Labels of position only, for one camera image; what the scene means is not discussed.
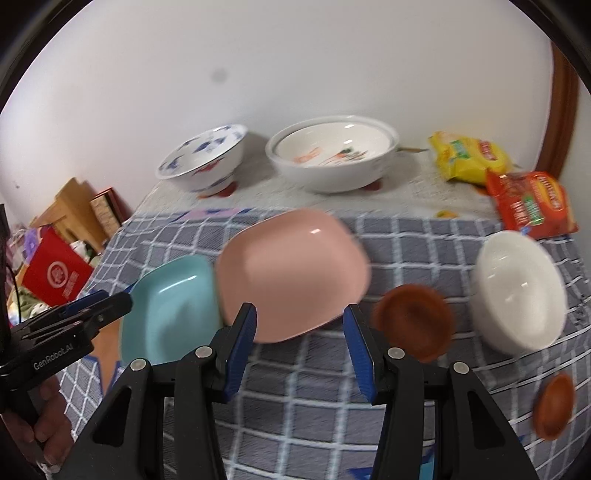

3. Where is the white lace cloth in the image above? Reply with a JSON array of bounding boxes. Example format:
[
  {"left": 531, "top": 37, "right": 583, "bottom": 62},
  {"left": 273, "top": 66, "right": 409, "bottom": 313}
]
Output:
[{"left": 134, "top": 148, "right": 502, "bottom": 222}]

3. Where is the small brown dish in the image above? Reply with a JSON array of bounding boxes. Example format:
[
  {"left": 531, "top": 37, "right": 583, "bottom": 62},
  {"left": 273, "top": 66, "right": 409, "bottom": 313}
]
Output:
[
  {"left": 533, "top": 373, "right": 575, "bottom": 441},
  {"left": 372, "top": 284, "right": 455, "bottom": 363}
]

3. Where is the red box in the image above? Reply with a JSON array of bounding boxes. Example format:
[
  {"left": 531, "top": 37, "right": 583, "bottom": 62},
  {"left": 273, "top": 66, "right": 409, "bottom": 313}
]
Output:
[{"left": 21, "top": 226, "right": 95, "bottom": 308}]

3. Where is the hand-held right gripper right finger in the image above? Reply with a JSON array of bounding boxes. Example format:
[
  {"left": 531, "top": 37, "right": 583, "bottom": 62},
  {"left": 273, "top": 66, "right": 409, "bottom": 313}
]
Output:
[{"left": 342, "top": 304, "right": 541, "bottom": 480}]

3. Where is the teal square plate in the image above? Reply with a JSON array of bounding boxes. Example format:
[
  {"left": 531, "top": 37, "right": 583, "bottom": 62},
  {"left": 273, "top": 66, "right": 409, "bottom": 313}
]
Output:
[{"left": 119, "top": 255, "right": 225, "bottom": 366}]

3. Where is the patterned brown box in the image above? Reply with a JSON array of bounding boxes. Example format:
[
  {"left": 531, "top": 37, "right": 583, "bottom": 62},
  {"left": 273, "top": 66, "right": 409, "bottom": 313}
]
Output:
[{"left": 90, "top": 187, "right": 134, "bottom": 247}]

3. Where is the pink square plate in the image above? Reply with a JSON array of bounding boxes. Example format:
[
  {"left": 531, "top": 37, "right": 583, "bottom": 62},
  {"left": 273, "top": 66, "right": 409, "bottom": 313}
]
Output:
[{"left": 215, "top": 208, "right": 372, "bottom": 344}]

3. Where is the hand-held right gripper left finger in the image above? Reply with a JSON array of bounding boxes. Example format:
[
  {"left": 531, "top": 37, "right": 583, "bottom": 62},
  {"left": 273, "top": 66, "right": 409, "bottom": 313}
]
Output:
[{"left": 60, "top": 302, "right": 258, "bottom": 480}]

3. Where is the yellow chip bag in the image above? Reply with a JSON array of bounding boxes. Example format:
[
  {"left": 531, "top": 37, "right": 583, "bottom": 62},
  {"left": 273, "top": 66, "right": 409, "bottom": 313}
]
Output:
[{"left": 427, "top": 130, "right": 513, "bottom": 185}]

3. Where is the grey checked blanket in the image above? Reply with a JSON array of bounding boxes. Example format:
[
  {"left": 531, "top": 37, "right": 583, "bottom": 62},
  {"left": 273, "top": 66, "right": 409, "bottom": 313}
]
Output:
[{"left": 55, "top": 208, "right": 591, "bottom": 480}]

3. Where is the wooden board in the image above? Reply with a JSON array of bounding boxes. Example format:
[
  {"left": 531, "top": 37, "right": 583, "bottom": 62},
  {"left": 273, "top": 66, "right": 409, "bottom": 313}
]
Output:
[{"left": 30, "top": 178, "right": 109, "bottom": 252}]

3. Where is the brown wooden door frame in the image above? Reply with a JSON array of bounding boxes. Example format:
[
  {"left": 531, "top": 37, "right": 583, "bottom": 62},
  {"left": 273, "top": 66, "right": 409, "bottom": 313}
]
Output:
[{"left": 536, "top": 41, "right": 580, "bottom": 178}]

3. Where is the person's left hand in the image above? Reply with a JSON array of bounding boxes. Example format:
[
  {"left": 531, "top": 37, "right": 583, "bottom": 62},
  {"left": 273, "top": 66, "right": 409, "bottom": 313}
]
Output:
[{"left": 0, "top": 374, "right": 77, "bottom": 472}]

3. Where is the large white printed bowl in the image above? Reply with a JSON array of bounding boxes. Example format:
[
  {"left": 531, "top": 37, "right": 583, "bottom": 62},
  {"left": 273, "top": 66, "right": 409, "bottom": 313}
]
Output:
[{"left": 265, "top": 115, "right": 400, "bottom": 193}]

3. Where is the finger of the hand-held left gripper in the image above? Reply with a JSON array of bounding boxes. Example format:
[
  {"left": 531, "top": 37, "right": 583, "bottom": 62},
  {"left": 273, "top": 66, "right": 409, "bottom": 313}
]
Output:
[
  {"left": 60, "top": 292, "right": 134, "bottom": 340},
  {"left": 28, "top": 290, "right": 109, "bottom": 324}
]

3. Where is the red chip bag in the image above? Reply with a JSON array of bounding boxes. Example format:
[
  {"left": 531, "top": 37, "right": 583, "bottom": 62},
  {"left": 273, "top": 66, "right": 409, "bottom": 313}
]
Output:
[{"left": 485, "top": 170, "right": 579, "bottom": 240}]

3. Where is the white blue-flowered bowl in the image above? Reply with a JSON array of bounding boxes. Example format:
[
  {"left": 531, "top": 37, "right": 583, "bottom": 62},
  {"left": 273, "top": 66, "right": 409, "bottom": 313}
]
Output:
[{"left": 154, "top": 124, "right": 247, "bottom": 195}]

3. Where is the plain white bowl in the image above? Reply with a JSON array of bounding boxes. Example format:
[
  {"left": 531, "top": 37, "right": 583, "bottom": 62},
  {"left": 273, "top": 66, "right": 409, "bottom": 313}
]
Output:
[{"left": 471, "top": 231, "right": 568, "bottom": 355}]

